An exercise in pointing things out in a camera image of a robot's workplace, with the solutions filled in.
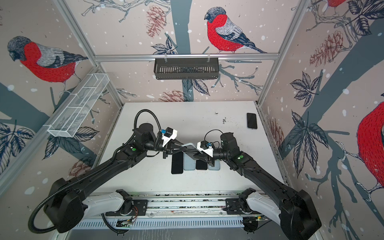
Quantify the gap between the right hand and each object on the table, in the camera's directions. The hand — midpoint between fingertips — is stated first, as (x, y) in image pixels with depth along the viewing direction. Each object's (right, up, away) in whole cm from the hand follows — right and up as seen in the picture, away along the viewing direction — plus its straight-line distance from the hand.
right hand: (195, 154), depth 74 cm
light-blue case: (-4, -9, +14) cm, 17 cm away
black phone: (-2, +2, -3) cm, 4 cm away
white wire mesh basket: (-62, +18, -2) cm, 65 cm away
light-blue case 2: (+13, -11, +13) cm, 22 cm away
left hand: (-5, +5, -8) cm, 11 cm away
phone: (-11, -9, +14) cm, 20 cm away
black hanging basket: (-7, +54, +32) cm, 63 cm away
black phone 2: (+3, -10, +14) cm, 17 cm away
